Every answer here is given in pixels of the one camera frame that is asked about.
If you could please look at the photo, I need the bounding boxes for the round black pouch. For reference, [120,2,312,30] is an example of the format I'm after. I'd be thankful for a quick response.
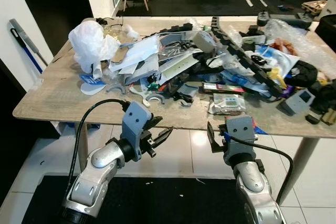
[291,61,318,88]

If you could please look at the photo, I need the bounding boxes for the wooden pallet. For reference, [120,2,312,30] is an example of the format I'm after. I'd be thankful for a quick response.
[302,0,329,17]

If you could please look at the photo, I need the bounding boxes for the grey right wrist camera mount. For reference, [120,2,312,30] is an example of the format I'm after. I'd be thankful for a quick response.
[225,116,258,154]

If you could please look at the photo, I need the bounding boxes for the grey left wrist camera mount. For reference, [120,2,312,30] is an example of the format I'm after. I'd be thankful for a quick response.
[121,101,153,151]

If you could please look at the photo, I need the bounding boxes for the silver packet with white device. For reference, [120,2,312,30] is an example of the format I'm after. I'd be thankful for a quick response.
[208,93,246,116]

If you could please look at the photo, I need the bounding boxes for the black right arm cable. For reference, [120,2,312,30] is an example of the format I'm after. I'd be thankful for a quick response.
[226,135,295,204]

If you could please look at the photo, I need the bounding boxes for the small black block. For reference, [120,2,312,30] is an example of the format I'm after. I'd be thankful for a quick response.
[306,114,320,125]

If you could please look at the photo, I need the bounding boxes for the grey box with screen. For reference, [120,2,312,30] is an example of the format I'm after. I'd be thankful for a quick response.
[281,89,316,115]

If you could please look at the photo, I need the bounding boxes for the white plastic hook clamp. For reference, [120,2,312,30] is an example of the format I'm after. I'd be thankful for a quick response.
[129,85,164,105]

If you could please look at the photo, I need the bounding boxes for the grey tool with blue handle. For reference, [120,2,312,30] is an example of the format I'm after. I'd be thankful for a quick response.
[9,18,44,75]

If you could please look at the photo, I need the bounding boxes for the white paper envelope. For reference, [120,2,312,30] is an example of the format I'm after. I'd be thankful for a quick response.
[108,34,161,75]

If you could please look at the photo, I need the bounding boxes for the light wooden table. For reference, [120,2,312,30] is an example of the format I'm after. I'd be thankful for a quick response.
[13,16,336,206]

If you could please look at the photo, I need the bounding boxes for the white plastic bag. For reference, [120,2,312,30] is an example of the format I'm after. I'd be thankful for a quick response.
[68,19,120,75]

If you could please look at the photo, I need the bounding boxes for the clear bubble wrap bag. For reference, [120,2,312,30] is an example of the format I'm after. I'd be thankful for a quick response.
[262,18,336,80]

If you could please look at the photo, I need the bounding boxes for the grey roll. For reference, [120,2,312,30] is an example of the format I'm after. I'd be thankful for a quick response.
[194,31,216,54]

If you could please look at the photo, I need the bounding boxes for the long black drag chain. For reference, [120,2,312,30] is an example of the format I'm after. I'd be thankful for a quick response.
[210,16,284,99]

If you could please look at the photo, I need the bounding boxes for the blue white paper label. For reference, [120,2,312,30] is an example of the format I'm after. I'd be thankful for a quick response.
[79,73,108,96]

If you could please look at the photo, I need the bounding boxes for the black floor mat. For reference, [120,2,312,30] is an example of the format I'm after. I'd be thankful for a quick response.
[21,174,250,224]

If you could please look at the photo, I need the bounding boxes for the blue white plastic packet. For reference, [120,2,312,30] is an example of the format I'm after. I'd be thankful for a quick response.
[252,43,297,78]

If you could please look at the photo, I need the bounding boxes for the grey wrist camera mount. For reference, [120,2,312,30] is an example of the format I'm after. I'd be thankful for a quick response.
[121,101,153,151]
[225,116,258,154]

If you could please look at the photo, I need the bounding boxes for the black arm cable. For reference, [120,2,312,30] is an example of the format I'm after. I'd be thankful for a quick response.
[68,98,129,183]
[226,135,295,204]

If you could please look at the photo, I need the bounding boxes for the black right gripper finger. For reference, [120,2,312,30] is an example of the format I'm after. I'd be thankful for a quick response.
[207,121,223,154]

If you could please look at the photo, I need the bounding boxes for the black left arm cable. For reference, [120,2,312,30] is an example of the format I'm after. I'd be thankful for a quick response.
[68,98,129,183]

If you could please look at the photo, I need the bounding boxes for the flat red black box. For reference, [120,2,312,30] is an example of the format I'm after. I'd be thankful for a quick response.
[202,82,245,94]

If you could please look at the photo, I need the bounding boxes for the brass cylinder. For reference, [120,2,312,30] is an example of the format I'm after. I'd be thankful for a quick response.
[320,110,336,126]

